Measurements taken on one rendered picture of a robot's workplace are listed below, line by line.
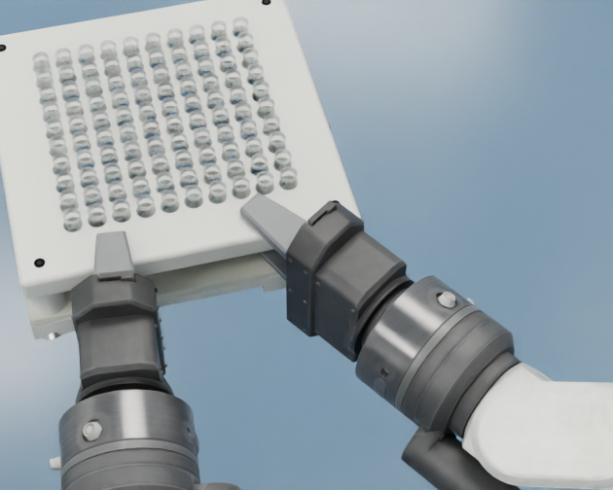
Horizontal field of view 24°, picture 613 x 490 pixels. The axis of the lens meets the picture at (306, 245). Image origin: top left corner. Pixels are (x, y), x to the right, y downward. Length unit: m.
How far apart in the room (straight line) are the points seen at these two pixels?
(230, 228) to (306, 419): 1.17
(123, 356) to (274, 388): 1.27
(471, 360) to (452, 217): 1.46
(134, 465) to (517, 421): 0.24
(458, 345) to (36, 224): 0.31
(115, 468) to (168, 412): 0.05
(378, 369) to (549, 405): 0.12
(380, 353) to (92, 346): 0.19
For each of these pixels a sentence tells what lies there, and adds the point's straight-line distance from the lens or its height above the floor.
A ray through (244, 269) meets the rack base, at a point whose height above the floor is 1.04.
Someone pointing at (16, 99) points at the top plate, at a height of 1.09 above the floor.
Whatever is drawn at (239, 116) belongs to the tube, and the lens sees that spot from 1.06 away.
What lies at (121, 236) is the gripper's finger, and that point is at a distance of 1.00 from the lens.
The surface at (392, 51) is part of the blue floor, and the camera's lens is 2.61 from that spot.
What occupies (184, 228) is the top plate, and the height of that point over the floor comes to 1.09.
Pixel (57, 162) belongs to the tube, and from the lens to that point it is 1.06.
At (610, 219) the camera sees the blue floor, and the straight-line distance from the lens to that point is 2.41.
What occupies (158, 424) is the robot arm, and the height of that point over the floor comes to 1.11.
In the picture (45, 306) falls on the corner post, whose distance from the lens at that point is 1.02.
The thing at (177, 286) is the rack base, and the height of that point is 1.04.
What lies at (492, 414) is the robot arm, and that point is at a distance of 0.90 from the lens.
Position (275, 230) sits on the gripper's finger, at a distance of 0.99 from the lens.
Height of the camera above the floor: 1.90
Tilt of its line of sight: 55 degrees down
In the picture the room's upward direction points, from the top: straight up
